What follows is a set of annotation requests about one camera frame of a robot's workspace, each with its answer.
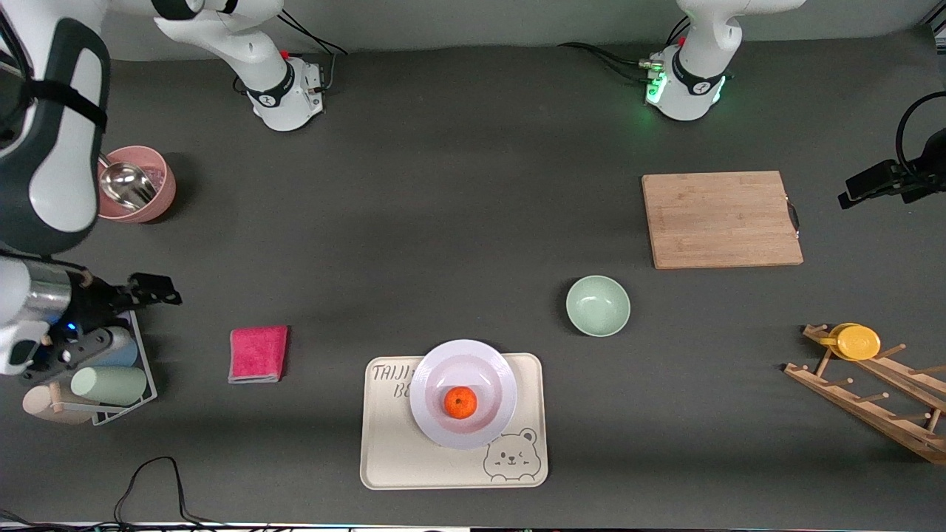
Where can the light blue cup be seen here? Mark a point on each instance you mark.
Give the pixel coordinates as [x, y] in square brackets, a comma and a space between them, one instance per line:
[124, 351]

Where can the cream beige cup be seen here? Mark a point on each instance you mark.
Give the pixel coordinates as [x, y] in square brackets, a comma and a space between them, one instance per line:
[41, 408]

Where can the cream bear print tray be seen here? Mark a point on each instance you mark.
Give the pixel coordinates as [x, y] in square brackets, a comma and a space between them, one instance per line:
[399, 458]

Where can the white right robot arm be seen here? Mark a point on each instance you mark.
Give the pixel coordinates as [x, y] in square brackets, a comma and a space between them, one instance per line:
[59, 148]

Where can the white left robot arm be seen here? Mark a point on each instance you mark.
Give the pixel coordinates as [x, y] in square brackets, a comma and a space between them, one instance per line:
[691, 81]

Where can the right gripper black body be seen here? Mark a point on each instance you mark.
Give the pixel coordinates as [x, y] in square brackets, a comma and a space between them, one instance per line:
[94, 305]

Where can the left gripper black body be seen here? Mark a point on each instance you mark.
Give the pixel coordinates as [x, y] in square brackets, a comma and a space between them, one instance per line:
[910, 179]

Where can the pink folded cloth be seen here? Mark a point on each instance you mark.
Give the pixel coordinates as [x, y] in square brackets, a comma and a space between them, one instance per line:
[257, 353]

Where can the metal scoop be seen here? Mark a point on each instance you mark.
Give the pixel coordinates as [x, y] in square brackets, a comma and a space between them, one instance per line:
[126, 185]

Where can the pale green bowl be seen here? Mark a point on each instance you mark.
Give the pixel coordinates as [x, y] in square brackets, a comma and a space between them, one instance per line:
[598, 305]

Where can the orange mandarin fruit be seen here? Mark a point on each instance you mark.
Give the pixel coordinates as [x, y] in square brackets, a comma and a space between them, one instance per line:
[460, 403]

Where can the yellow cup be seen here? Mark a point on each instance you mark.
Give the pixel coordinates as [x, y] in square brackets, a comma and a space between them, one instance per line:
[857, 342]

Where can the wooden peg drying rack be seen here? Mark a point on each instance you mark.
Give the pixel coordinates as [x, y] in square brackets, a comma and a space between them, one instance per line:
[872, 414]

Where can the pink ribbed bowl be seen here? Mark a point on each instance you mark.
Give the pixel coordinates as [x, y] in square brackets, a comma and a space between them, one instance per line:
[159, 196]

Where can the mint green cup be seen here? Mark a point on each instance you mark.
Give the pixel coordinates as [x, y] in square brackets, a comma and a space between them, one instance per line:
[111, 385]

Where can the bamboo cutting board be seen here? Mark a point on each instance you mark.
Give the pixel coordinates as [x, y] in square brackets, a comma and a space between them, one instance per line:
[720, 219]

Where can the white round plate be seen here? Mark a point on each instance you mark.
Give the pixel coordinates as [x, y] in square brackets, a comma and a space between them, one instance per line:
[488, 369]

